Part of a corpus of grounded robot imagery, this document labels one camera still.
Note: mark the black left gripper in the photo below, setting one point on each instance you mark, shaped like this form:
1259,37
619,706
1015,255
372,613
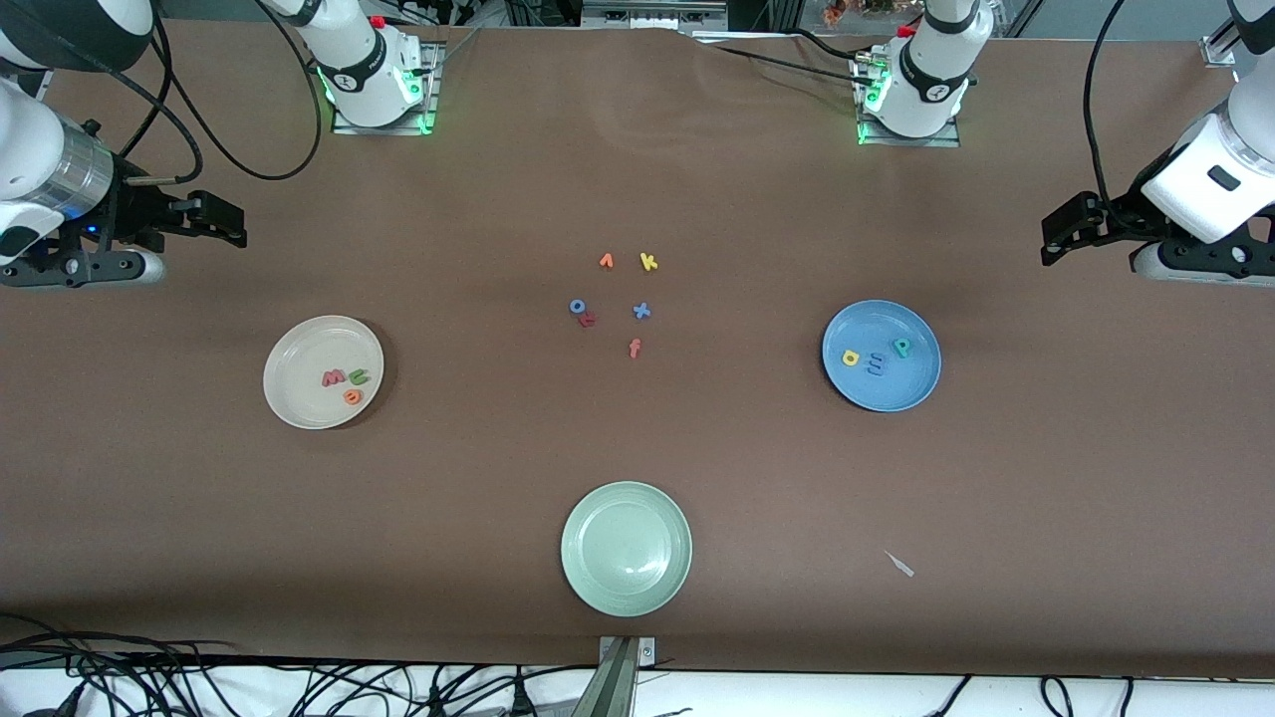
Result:
1116,217

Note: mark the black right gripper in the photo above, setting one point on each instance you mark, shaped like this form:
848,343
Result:
136,217

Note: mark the pink foam letter w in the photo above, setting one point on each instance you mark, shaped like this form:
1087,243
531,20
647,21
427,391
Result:
333,378

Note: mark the blue foam letter m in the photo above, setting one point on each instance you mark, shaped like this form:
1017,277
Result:
876,363

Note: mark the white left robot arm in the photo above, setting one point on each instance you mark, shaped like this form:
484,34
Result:
1210,169

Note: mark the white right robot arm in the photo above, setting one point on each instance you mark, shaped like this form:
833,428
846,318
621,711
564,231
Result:
369,70

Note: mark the beige plate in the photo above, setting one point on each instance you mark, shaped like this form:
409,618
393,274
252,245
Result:
309,349

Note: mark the blue plate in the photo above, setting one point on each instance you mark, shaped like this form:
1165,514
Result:
882,388

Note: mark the small orange object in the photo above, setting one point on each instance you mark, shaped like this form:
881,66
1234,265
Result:
834,12

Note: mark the white paper scrap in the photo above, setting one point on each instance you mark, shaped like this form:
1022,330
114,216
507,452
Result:
899,565

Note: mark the pale green plate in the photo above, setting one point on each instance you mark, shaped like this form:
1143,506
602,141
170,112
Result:
627,549

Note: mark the aluminium frame corner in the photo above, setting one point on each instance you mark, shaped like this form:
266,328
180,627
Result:
1217,50

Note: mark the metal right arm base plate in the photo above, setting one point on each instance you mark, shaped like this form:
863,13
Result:
434,70

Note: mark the aluminium frame beam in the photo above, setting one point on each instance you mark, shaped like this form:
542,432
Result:
652,12

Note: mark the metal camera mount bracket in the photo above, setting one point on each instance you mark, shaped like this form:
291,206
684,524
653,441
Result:
618,687

